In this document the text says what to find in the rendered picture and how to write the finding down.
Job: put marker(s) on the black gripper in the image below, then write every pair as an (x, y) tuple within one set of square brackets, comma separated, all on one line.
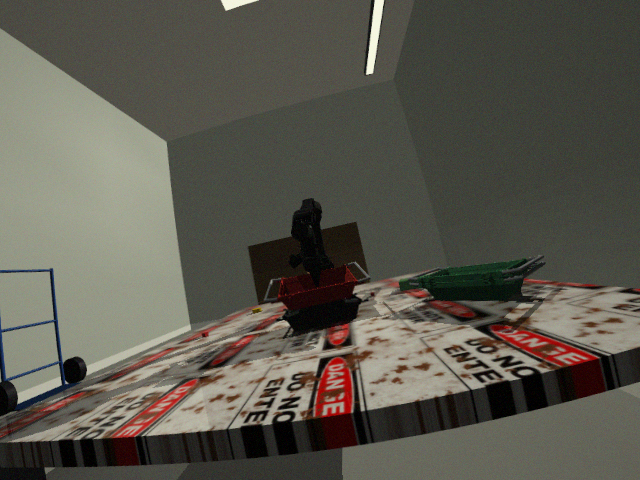
[(312, 262)]

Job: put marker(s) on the green rectangular block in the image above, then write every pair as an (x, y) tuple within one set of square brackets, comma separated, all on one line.
[(404, 283)]

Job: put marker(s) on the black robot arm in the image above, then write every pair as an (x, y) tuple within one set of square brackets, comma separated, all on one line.
[(309, 214)]

